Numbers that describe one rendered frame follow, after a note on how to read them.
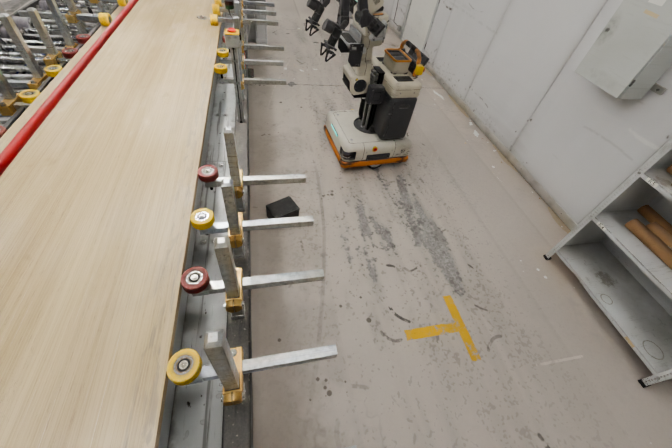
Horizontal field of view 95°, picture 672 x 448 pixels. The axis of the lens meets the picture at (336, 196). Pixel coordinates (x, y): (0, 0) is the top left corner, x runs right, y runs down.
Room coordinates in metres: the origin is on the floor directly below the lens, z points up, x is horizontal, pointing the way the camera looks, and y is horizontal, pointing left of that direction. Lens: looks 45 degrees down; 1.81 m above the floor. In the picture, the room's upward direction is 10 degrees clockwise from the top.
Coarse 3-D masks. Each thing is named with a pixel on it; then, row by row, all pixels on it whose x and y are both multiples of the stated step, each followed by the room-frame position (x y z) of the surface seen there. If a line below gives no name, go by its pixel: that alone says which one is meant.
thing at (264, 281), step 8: (296, 272) 0.56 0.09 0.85; (304, 272) 0.56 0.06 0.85; (312, 272) 0.57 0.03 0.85; (320, 272) 0.57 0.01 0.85; (248, 280) 0.49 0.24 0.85; (256, 280) 0.50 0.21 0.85; (264, 280) 0.50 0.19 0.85; (272, 280) 0.51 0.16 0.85; (280, 280) 0.52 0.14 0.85; (288, 280) 0.52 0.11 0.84; (296, 280) 0.53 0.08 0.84; (304, 280) 0.54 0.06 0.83; (312, 280) 0.55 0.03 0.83; (320, 280) 0.56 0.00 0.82; (208, 288) 0.44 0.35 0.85; (216, 288) 0.45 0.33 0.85; (224, 288) 0.45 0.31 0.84; (248, 288) 0.48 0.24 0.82
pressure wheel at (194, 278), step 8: (184, 272) 0.45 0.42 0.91; (192, 272) 0.46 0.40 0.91; (200, 272) 0.46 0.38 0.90; (184, 280) 0.43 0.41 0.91; (192, 280) 0.43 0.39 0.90; (200, 280) 0.44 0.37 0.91; (208, 280) 0.45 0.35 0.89; (184, 288) 0.40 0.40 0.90; (192, 288) 0.41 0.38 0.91; (200, 288) 0.42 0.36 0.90
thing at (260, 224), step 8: (304, 216) 0.81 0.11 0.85; (312, 216) 0.82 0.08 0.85; (216, 224) 0.70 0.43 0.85; (224, 224) 0.70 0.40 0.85; (248, 224) 0.72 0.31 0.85; (256, 224) 0.73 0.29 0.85; (264, 224) 0.74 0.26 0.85; (272, 224) 0.74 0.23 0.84; (280, 224) 0.75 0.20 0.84; (288, 224) 0.76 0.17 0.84; (296, 224) 0.77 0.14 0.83; (304, 224) 0.79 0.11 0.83; (312, 224) 0.80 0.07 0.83; (200, 232) 0.66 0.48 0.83; (208, 232) 0.67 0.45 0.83; (216, 232) 0.68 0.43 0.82; (224, 232) 0.69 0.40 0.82
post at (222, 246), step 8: (216, 240) 0.44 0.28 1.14; (224, 240) 0.44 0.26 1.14; (216, 248) 0.42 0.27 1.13; (224, 248) 0.43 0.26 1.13; (216, 256) 0.42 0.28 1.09; (224, 256) 0.42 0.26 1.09; (232, 256) 0.45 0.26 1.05; (224, 264) 0.42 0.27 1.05; (232, 264) 0.43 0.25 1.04; (224, 272) 0.42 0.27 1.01; (232, 272) 0.43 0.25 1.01; (224, 280) 0.42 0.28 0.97; (232, 280) 0.43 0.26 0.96; (232, 288) 0.42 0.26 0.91; (232, 296) 0.42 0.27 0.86; (240, 312) 0.43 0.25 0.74
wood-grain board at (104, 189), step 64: (128, 0) 2.75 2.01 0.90; (192, 0) 3.04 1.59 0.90; (128, 64) 1.69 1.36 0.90; (192, 64) 1.83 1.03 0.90; (64, 128) 1.02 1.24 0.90; (128, 128) 1.10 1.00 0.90; (192, 128) 1.19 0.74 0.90; (0, 192) 0.63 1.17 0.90; (64, 192) 0.68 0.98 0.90; (128, 192) 0.73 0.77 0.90; (192, 192) 0.79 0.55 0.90; (0, 256) 0.40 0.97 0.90; (64, 256) 0.44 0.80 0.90; (128, 256) 0.47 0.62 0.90; (0, 320) 0.23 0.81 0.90; (64, 320) 0.26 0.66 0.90; (128, 320) 0.29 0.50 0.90; (0, 384) 0.10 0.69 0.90; (64, 384) 0.12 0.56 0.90; (128, 384) 0.14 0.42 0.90
